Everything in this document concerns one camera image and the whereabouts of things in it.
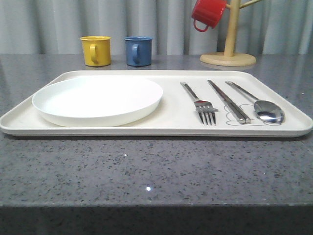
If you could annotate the red mug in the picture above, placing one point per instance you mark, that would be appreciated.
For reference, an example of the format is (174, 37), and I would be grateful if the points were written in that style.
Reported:
(208, 12)

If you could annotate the cream rabbit serving tray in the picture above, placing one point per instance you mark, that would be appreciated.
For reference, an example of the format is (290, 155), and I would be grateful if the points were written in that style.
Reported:
(176, 115)

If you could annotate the grey curtain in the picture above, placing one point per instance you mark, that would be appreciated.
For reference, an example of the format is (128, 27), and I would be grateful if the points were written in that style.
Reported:
(56, 26)

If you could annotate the silver fork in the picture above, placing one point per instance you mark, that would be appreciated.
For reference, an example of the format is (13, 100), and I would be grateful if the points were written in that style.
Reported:
(205, 109)

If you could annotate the silver spoon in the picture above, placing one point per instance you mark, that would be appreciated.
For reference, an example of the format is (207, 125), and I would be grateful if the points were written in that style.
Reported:
(265, 110)

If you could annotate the blue mug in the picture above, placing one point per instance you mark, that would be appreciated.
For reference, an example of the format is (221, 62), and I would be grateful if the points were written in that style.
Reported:
(138, 50)

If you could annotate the silver chopstick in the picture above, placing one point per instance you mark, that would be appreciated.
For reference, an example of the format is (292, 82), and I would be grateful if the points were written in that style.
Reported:
(234, 102)
(226, 102)

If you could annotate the yellow mug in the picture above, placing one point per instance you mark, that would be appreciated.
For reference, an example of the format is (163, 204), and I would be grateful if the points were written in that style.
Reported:
(96, 50)

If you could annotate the white round plate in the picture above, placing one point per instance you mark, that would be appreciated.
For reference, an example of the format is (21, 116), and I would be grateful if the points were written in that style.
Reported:
(97, 101)

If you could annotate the wooden mug tree stand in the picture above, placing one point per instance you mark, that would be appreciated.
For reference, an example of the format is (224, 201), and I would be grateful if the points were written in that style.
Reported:
(229, 57)

